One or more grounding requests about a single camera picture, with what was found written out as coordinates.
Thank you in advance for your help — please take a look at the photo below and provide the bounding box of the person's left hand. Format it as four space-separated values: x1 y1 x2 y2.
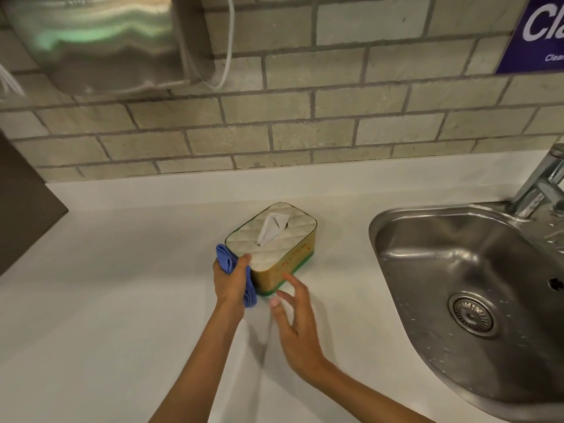
213 253 253 320

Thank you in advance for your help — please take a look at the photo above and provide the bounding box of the person's right hand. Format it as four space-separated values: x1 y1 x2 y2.
270 272 343 387

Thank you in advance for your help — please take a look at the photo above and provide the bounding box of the blue cleaning cloth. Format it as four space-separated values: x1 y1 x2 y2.
215 243 259 309

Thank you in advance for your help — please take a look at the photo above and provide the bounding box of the person's right forearm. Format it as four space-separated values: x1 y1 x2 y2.
310 360 437 423

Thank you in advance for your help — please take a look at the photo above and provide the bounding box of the person's left forearm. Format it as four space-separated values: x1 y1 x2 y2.
149 310 244 423

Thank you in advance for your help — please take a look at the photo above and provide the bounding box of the beige quilted tissue box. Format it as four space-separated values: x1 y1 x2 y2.
225 202 318 297

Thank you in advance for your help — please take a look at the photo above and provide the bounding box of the white tissue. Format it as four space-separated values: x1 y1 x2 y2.
256 212 290 247

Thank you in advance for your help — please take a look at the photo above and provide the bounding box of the stainless steel sink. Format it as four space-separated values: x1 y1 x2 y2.
368 202 564 423

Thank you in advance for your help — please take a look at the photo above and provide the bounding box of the metal sink drain strainer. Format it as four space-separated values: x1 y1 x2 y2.
448 292 501 339

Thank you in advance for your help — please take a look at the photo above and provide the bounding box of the dark brown side panel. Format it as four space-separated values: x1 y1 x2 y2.
0 131 69 276

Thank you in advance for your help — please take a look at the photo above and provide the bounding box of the stainless steel towel dispenser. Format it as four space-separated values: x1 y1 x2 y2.
0 0 217 97

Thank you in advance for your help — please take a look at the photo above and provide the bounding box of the chrome faucet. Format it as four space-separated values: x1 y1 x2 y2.
505 143 564 221

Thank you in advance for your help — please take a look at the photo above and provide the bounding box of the white cable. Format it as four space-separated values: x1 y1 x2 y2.
204 0 236 90

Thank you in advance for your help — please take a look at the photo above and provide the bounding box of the purple wall sign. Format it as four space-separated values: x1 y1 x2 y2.
495 0 564 75

